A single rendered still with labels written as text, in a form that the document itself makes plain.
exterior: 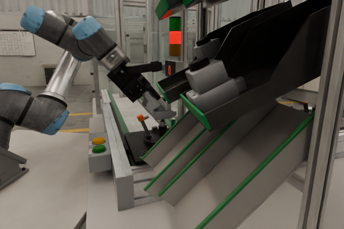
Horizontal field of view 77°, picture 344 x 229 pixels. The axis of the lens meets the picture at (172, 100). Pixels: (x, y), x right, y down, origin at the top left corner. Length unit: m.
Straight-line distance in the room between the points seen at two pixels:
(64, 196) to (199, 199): 0.47
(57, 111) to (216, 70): 0.75
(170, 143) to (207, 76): 0.30
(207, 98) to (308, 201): 0.19
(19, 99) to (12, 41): 8.61
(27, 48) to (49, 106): 8.44
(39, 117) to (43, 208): 0.33
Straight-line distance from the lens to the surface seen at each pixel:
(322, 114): 0.31
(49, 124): 0.94
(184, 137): 0.55
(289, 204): 0.75
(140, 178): 0.63
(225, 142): 0.42
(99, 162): 0.76
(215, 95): 0.30
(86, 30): 0.66
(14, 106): 0.93
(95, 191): 0.76
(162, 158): 0.57
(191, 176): 0.43
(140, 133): 0.86
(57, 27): 0.75
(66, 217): 0.70
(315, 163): 0.33
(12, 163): 0.91
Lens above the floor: 1.28
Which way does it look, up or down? 13 degrees down
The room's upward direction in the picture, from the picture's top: straight up
